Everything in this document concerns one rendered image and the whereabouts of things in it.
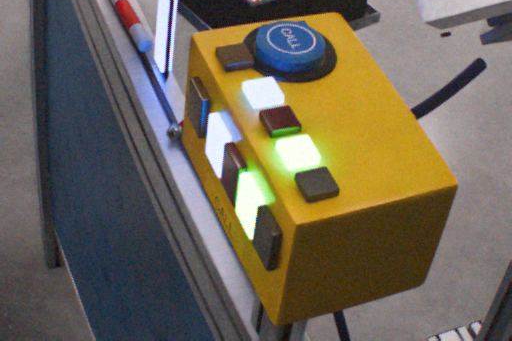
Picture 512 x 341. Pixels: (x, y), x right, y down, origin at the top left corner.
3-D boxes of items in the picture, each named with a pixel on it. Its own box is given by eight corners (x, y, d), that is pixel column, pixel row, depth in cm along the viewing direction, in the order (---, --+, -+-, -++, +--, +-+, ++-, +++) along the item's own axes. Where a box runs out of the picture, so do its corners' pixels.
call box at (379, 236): (420, 302, 60) (464, 180, 53) (269, 345, 57) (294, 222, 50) (318, 130, 71) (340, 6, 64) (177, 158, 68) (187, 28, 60)
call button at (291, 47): (333, 75, 60) (337, 52, 58) (269, 86, 58) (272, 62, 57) (305, 34, 62) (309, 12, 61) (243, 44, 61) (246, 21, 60)
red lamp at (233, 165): (243, 207, 57) (248, 167, 55) (233, 209, 57) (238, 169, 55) (229, 179, 58) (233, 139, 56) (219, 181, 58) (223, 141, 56)
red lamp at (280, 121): (301, 133, 55) (303, 125, 54) (270, 140, 54) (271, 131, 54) (288, 111, 56) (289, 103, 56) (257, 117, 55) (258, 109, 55)
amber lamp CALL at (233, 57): (254, 68, 58) (255, 60, 58) (224, 73, 58) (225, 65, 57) (243, 49, 60) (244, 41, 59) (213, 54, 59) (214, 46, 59)
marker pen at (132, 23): (153, 37, 92) (108, -38, 101) (138, 41, 91) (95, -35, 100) (153, 50, 93) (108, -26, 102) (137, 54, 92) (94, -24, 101)
